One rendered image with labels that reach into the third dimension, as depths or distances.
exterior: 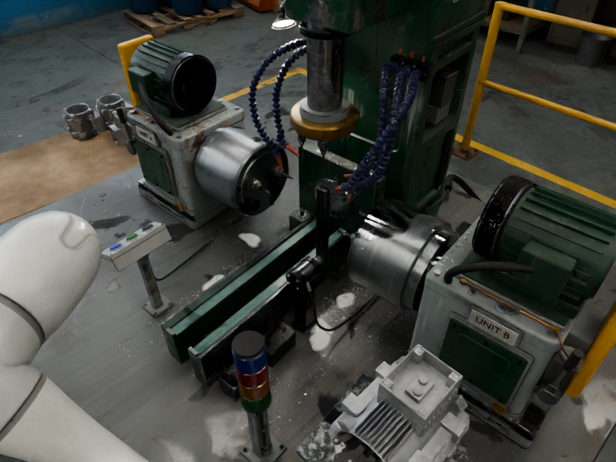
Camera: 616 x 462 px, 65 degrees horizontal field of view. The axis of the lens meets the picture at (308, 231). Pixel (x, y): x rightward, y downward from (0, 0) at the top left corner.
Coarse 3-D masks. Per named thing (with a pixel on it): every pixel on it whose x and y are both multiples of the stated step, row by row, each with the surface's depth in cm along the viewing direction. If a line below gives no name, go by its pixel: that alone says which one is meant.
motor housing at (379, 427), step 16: (368, 400) 93; (368, 416) 87; (384, 416) 88; (464, 416) 92; (336, 432) 91; (352, 432) 86; (368, 432) 85; (384, 432) 85; (400, 432) 86; (432, 432) 88; (448, 432) 88; (352, 448) 96; (384, 448) 83; (400, 448) 84; (416, 448) 85; (432, 448) 86; (448, 448) 89
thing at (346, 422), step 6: (456, 396) 91; (462, 396) 91; (456, 402) 90; (462, 402) 90; (456, 408) 90; (462, 408) 90; (348, 414) 89; (342, 420) 88; (348, 420) 87; (354, 420) 88; (342, 426) 88; (348, 426) 87
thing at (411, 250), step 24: (384, 216) 120; (408, 216) 119; (432, 216) 122; (360, 240) 120; (384, 240) 117; (408, 240) 115; (432, 240) 115; (456, 240) 124; (360, 264) 121; (384, 264) 116; (408, 264) 113; (432, 264) 115; (384, 288) 119; (408, 288) 115
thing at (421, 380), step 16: (416, 352) 92; (400, 368) 91; (416, 368) 93; (432, 368) 93; (448, 368) 89; (384, 384) 87; (400, 384) 90; (416, 384) 89; (432, 384) 89; (448, 384) 89; (384, 400) 89; (400, 400) 85; (416, 400) 87; (432, 400) 88; (448, 400) 88; (400, 416) 87; (416, 416) 83; (432, 416) 85; (416, 432) 86
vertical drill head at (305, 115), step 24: (312, 0) 104; (312, 24) 107; (312, 48) 111; (336, 48) 110; (312, 72) 115; (336, 72) 114; (312, 96) 119; (336, 96) 118; (312, 120) 120; (336, 120) 120
